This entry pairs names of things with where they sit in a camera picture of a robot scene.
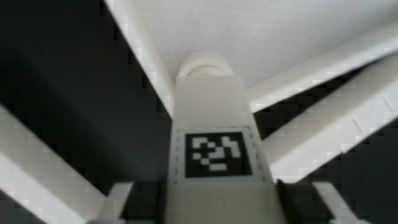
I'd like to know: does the white desk leg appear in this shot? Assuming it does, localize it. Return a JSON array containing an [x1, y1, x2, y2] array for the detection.
[[163, 51, 288, 224]]

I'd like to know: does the white right fence bar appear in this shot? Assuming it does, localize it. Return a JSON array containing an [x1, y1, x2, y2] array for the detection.
[[0, 105, 105, 224]]

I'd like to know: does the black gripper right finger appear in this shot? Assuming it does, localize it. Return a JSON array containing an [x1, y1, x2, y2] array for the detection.
[[275, 179, 371, 224]]

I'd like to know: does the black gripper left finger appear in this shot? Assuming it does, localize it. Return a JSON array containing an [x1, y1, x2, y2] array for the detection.
[[87, 180, 165, 224]]

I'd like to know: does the white desk top tray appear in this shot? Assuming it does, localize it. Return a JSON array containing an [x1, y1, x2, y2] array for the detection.
[[101, 0, 398, 111]]

